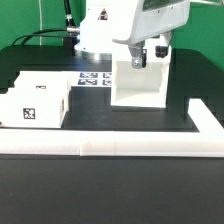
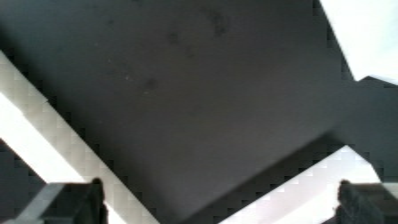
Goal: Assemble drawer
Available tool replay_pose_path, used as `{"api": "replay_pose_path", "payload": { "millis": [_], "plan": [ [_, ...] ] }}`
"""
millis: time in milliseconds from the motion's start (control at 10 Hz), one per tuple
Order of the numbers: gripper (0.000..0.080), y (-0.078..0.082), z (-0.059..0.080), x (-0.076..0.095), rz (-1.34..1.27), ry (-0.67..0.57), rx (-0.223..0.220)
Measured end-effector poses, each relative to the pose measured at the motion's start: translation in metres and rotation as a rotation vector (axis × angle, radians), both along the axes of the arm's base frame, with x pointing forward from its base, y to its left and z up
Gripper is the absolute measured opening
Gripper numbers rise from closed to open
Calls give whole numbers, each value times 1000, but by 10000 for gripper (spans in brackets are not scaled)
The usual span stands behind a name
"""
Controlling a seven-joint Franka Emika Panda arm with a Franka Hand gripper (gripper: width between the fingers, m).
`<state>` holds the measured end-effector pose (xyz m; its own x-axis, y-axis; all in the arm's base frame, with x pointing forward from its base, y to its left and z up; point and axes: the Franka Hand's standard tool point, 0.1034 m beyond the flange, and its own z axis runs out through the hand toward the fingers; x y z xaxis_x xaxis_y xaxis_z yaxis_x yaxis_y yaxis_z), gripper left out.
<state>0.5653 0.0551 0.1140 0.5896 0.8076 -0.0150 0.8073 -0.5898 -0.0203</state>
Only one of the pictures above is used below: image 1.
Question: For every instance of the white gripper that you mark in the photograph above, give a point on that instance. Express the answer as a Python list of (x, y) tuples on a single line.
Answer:
[(134, 21)]

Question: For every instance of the white drawer cabinet box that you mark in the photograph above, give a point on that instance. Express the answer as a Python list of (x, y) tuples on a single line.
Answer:
[(145, 87)]

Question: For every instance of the white front drawer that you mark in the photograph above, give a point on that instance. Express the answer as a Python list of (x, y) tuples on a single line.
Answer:
[(35, 109)]

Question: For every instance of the white drawer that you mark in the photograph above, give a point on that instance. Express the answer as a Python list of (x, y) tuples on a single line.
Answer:
[(35, 109), (42, 82)]

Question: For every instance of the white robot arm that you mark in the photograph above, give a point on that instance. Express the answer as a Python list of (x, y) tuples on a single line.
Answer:
[(95, 31)]

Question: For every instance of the white rear drawer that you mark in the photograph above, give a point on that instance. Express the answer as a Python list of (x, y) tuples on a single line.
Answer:
[(42, 82)]

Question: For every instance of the fiducial marker sheet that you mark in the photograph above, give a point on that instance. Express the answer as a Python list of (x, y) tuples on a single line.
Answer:
[(91, 79)]

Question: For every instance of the black connector box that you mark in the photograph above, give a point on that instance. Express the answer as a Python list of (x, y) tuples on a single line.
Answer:
[(69, 42)]

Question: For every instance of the white L-shaped border fence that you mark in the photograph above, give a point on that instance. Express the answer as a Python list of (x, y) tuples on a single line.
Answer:
[(206, 141)]

